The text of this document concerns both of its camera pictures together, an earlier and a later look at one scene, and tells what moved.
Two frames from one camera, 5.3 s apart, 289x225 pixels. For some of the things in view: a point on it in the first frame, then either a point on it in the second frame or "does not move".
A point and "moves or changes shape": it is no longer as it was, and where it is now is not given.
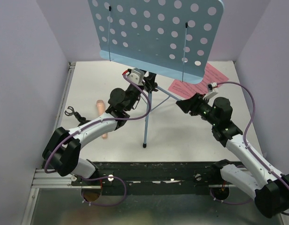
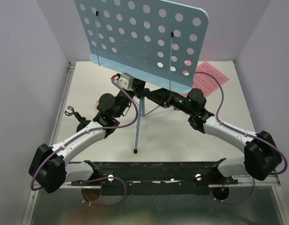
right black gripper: [192, 104] to [162, 96]
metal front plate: [69, 206] does not move
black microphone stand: [81, 120] does not move
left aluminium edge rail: [71, 67] does not move
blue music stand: [173, 38] moves or changes shape
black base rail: [118, 178] does not move
